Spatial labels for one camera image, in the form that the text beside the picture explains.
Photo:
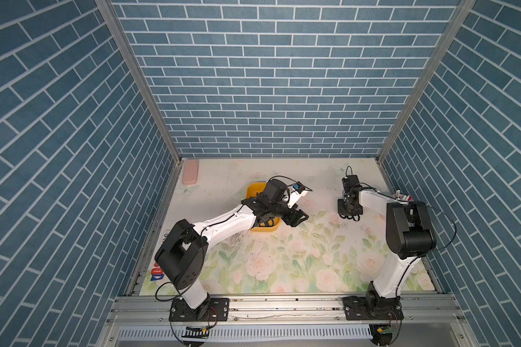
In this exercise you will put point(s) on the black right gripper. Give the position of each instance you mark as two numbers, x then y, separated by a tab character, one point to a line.
340	210

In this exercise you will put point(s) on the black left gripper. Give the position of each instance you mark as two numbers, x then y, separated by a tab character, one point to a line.
294	220

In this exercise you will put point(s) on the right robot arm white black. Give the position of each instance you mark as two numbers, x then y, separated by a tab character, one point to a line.
409	232

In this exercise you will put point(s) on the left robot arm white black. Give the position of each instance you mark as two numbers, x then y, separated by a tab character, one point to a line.
183	252

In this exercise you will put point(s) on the yellow plastic storage box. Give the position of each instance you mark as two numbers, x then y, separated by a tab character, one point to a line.
267	225

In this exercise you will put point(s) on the pink pencil case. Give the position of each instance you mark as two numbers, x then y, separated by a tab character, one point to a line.
190	172

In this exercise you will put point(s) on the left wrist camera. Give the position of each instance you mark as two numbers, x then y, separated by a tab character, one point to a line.
297	190

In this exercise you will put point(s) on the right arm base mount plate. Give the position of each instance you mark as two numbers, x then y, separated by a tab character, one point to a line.
373	309

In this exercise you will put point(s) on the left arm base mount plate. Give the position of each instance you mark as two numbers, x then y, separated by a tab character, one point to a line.
199	309

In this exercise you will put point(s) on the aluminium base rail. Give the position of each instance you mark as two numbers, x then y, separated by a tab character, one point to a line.
428	319

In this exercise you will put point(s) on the aluminium corner frame post right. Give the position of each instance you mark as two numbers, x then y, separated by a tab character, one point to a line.
456	21

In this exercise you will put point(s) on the aluminium corner frame post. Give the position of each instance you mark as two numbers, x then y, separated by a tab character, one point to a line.
456	21
114	25

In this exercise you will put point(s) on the aluminium corner frame post left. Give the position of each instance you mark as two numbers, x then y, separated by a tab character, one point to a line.
114	25

